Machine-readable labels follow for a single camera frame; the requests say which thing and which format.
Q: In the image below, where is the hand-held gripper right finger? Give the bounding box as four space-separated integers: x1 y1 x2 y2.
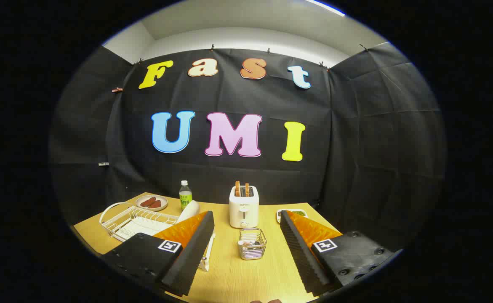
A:
279 210 402 296

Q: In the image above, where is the white round plate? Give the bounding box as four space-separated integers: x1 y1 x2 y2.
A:
176 200 201 224

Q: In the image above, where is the metal wire basket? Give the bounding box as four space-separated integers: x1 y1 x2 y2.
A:
238 228 267 260

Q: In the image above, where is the green label drink bottle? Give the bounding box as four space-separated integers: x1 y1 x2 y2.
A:
179 181 193 211

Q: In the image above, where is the white divided bean dish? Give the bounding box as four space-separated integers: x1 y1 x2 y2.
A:
276 209 308 224

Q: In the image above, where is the small beige saucer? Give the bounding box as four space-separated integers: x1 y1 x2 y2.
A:
136 194 168 212

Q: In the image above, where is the white toaster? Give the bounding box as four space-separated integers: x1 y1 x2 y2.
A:
229 185 260 229

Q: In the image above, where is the white ribbed drip tray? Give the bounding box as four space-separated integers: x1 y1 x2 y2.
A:
118 219 175 241

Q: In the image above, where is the black backdrop cloth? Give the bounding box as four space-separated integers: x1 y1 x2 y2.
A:
48 42 447 253

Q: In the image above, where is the white wire dish rack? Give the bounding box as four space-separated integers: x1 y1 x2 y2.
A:
99 202 216 272

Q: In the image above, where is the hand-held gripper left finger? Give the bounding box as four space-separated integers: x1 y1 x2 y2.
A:
101 210 216 297

